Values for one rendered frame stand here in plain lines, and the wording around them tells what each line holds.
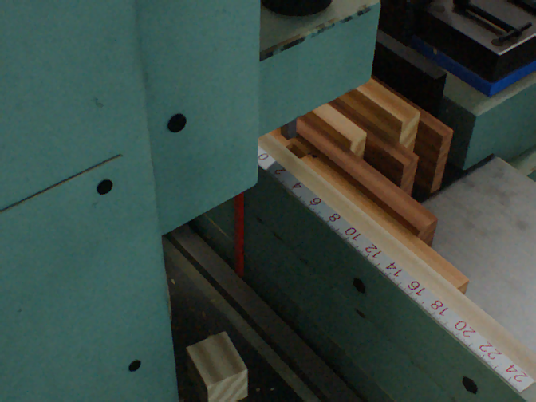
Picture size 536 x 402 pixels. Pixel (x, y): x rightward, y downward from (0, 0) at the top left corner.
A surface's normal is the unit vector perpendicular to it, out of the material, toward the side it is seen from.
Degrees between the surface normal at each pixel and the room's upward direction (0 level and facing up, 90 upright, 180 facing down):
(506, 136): 90
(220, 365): 0
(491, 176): 0
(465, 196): 0
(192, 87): 90
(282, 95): 90
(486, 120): 90
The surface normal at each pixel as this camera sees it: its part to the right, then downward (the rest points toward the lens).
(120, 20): 0.63, 0.56
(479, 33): 0.02, -0.70
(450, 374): -0.78, 0.43
